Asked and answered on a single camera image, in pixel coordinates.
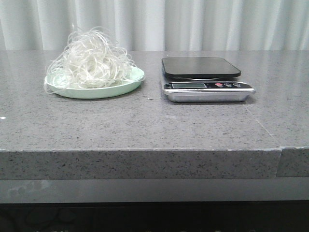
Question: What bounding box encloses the white vermicelli noodle bundle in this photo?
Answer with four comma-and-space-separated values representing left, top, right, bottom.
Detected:
43, 26, 136, 94

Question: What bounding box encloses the light green round plate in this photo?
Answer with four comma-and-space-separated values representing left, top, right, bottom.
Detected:
44, 67, 145, 99

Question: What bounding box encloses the silver black kitchen scale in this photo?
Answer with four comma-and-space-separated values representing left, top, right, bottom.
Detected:
161, 57, 255, 102

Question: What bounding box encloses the white pleated curtain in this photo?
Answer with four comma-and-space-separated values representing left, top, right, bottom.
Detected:
0, 0, 309, 51

